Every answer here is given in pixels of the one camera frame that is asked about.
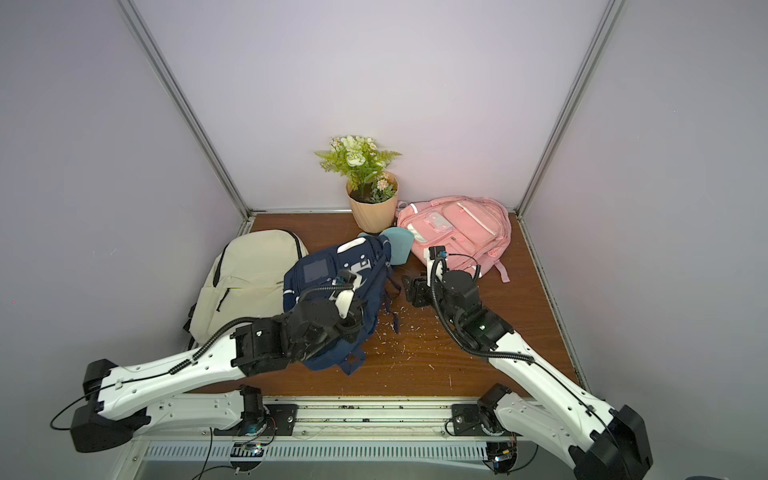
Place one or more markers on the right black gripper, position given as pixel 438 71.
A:
pixel 421 291

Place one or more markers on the aluminium front rail frame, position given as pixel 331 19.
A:
pixel 328 429

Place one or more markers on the artificial green flowering plant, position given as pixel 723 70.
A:
pixel 363 164

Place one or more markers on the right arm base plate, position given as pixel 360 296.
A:
pixel 470 420

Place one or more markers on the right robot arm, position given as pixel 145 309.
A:
pixel 595 439

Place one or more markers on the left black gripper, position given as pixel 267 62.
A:
pixel 350 318

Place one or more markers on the navy blue backpack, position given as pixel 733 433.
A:
pixel 364 256

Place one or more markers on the beige plant pot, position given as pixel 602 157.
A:
pixel 374 217

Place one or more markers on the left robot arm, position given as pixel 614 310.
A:
pixel 121 400

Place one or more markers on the pink backpack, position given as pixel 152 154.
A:
pixel 475 232

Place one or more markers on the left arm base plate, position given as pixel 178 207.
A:
pixel 271 420

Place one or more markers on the teal plastic paddle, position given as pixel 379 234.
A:
pixel 400 241

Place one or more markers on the cream white backpack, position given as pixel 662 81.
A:
pixel 245 280

